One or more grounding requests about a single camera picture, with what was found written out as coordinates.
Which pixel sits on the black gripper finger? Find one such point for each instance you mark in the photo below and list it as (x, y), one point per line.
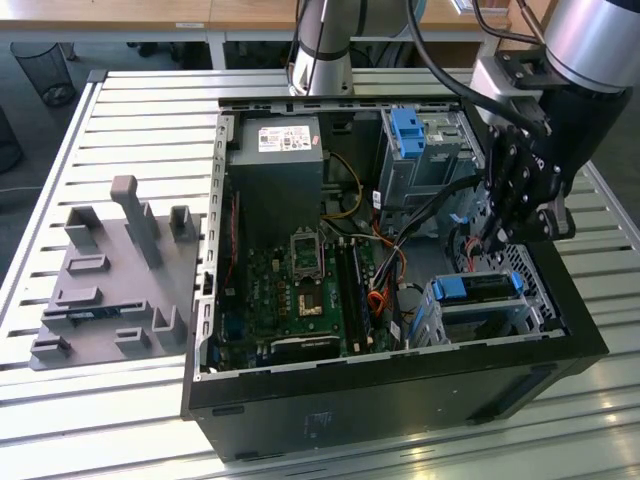
(542, 225)
(510, 170)

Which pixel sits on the hard disk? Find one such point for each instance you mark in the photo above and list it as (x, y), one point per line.
(450, 290)

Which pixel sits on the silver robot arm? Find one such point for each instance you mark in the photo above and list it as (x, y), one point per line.
(585, 45)

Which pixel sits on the silver disk bay cage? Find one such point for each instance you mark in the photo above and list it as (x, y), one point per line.
(535, 312)

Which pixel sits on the silver drive cage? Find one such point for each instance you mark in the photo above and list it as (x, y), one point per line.
(415, 175)

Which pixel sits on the blue drive cage latch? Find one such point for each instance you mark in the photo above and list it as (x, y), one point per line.
(407, 125)

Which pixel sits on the blue plastic bay panel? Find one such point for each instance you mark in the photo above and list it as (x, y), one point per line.
(422, 320)

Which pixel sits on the thin metal locking lever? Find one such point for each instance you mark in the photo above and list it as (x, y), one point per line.
(324, 260)

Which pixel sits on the black PC case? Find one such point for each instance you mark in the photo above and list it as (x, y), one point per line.
(400, 400)

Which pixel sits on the grey power supply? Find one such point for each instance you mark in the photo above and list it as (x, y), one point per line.
(275, 195)

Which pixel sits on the CPU socket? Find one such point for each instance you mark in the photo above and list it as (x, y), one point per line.
(311, 304)

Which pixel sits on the black graphics card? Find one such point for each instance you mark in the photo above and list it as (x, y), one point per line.
(305, 350)

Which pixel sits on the green motherboard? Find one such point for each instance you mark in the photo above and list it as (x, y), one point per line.
(265, 305)

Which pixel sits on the grey part rack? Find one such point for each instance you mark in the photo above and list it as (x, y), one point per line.
(115, 260)

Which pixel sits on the green RAM stick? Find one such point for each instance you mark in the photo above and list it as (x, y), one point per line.
(92, 315)

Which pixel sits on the black mesh wastebasket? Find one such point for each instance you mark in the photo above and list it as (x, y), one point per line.
(42, 70)

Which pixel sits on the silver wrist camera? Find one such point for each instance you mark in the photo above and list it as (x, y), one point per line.
(492, 92)

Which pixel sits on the wooden desk white frame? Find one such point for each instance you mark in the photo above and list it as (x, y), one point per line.
(250, 12)
(100, 12)

